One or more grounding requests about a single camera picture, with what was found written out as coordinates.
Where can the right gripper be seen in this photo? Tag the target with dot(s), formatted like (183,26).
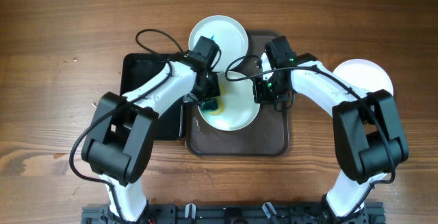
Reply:
(261,92)

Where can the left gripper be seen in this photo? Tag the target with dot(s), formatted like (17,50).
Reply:
(214,84)

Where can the green yellow sponge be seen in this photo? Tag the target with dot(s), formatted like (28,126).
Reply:
(212,102)

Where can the white plate bottom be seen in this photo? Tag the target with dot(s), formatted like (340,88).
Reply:
(240,108)

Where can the white plate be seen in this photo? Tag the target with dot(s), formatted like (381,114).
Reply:
(364,74)
(227,33)
(240,108)

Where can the white plate top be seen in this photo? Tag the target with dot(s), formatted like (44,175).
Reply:
(227,33)

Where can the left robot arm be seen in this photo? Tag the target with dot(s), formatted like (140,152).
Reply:
(118,143)

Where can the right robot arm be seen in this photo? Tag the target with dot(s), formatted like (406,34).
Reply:
(368,135)

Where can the brown plastic serving tray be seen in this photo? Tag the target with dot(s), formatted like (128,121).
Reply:
(267,135)

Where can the black rectangular tray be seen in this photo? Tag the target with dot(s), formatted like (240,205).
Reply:
(138,69)

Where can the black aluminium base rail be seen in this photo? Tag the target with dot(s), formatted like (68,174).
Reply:
(305,212)

